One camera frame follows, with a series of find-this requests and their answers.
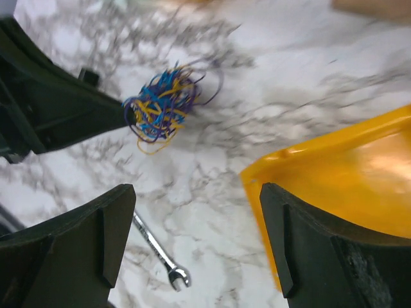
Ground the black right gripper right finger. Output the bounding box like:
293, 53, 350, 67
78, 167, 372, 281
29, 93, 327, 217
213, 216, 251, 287
260, 183, 410, 307

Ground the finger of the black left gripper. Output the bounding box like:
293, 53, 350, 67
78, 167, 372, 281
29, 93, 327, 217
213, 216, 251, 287
1, 17, 135, 164

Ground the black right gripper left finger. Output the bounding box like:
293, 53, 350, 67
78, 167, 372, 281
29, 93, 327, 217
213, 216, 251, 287
1, 184, 136, 307

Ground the small silver open-end wrench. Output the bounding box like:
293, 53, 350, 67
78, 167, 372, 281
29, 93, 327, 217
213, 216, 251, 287
132, 210, 191, 292

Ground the coloured wire bundle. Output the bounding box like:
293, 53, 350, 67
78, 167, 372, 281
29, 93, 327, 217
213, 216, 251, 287
121, 59, 224, 155

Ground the wooden base board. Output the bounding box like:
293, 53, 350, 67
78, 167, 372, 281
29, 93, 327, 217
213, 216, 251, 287
331, 0, 410, 23

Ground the loose yellow plastic bin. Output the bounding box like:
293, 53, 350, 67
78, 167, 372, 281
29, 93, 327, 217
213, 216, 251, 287
240, 106, 410, 278

